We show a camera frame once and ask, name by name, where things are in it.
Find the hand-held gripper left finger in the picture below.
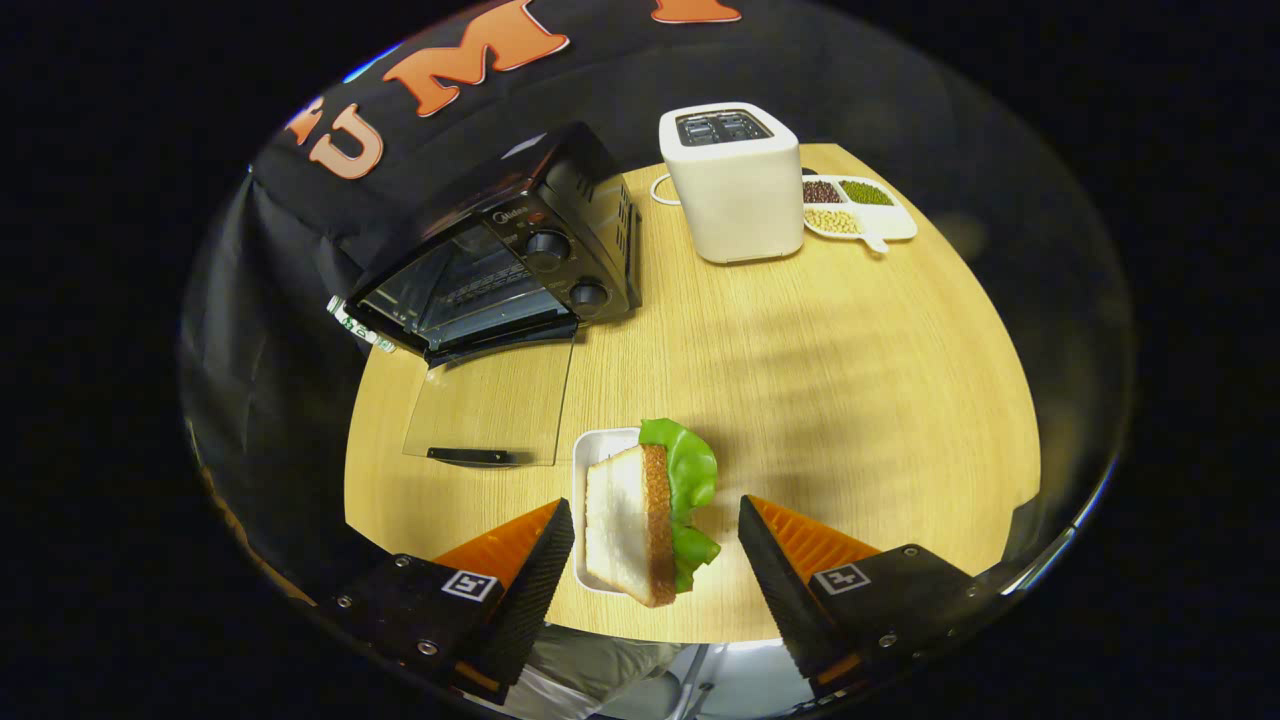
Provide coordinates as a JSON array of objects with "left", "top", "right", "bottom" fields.
[{"left": 320, "top": 498, "right": 577, "bottom": 706}]

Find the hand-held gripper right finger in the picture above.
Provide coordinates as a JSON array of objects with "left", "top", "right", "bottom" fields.
[{"left": 738, "top": 494, "right": 993, "bottom": 701}]

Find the lettuce toast sandwich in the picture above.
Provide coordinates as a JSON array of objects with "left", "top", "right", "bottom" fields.
[{"left": 585, "top": 418, "right": 723, "bottom": 609}]

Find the black toaster oven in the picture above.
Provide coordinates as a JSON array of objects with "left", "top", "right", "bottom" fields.
[{"left": 345, "top": 122, "right": 644, "bottom": 469}]

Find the white pop-up toaster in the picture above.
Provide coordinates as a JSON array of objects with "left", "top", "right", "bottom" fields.
[{"left": 658, "top": 102, "right": 806, "bottom": 265}]

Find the person's grey clothing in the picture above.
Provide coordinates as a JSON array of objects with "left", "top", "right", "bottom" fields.
[{"left": 503, "top": 625, "right": 693, "bottom": 720}]

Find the white rectangular tray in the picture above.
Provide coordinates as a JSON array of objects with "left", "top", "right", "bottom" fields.
[{"left": 572, "top": 427, "right": 646, "bottom": 598}]

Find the white plastic bottle green label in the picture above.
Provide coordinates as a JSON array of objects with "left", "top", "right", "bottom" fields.
[{"left": 327, "top": 296, "right": 397, "bottom": 354}]

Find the white divided bean dish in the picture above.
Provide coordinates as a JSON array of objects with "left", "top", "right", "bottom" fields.
[{"left": 800, "top": 168, "right": 919, "bottom": 254}]

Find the black backdrop cloth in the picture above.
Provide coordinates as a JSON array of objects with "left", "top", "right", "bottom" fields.
[{"left": 180, "top": 0, "right": 1136, "bottom": 641}]

